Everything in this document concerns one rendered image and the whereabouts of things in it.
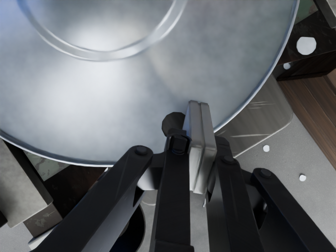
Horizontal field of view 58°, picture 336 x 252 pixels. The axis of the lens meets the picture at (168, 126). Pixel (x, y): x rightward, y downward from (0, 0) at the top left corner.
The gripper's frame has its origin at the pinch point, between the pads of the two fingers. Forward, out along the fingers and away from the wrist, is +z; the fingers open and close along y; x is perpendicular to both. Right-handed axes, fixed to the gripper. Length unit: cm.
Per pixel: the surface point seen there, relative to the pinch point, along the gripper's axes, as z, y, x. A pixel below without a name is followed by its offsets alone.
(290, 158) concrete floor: 74, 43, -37
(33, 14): 5.2, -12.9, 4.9
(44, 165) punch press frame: 13.7, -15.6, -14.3
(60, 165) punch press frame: 13.9, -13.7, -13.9
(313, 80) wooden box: 55, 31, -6
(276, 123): 4.4, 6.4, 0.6
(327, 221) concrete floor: 68, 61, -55
